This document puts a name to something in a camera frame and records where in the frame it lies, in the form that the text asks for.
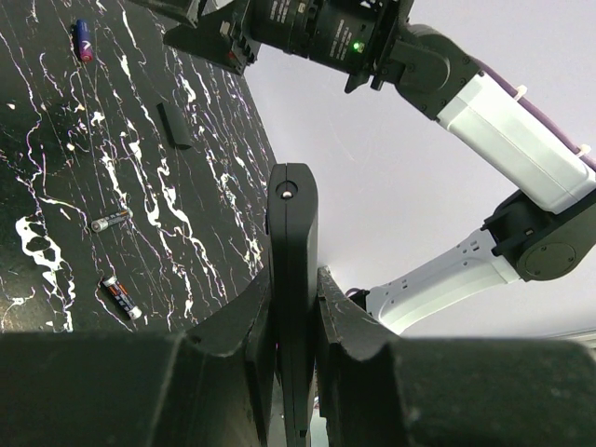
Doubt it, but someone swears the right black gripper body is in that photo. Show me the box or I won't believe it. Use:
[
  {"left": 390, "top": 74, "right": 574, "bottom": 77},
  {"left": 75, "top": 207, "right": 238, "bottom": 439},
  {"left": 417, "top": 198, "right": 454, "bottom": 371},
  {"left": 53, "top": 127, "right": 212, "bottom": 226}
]
[{"left": 223, "top": 0, "right": 413, "bottom": 91}]

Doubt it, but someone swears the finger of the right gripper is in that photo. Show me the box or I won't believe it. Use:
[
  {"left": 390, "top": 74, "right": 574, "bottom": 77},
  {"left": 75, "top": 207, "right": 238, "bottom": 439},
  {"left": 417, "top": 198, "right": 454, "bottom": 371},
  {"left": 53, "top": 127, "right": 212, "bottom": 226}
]
[
  {"left": 131, "top": 0, "right": 205, "bottom": 26},
  {"left": 163, "top": 8, "right": 233, "bottom": 61}
]

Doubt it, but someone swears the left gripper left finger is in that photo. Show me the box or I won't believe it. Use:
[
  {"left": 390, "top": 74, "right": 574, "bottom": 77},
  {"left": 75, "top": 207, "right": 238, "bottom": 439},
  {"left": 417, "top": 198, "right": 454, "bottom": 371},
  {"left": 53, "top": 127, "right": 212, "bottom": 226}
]
[{"left": 1, "top": 271, "right": 275, "bottom": 446}]

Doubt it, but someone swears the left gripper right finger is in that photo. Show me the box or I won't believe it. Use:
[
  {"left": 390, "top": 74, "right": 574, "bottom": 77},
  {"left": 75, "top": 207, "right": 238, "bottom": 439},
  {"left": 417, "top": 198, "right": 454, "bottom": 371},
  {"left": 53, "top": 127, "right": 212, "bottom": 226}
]
[{"left": 317, "top": 269, "right": 595, "bottom": 446}]

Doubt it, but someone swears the black remote battery cover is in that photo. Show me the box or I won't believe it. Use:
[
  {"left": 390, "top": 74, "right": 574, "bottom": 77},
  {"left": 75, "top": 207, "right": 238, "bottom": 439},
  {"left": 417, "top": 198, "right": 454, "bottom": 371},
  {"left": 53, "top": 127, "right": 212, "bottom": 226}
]
[{"left": 156, "top": 102, "right": 193, "bottom": 150}]

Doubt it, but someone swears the blue purple battery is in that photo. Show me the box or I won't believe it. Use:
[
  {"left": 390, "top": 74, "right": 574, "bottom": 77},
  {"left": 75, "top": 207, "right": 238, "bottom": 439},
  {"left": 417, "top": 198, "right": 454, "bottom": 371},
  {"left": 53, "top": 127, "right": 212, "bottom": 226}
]
[{"left": 75, "top": 19, "right": 93, "bottom": 62}]

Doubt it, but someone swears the black remote control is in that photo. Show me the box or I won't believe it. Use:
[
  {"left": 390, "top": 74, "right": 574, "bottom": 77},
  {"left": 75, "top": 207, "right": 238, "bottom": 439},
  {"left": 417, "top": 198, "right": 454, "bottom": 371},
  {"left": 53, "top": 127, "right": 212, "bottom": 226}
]
[{"left": 266, "top": 163, "right": 318, "bottom": 446}]

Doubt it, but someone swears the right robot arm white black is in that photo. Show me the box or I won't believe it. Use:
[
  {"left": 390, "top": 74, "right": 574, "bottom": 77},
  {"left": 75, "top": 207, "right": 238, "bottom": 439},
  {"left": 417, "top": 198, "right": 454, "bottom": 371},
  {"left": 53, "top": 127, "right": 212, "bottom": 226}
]
[{"left": 145, "top": 1, "right": 595, "bottom": 333}]

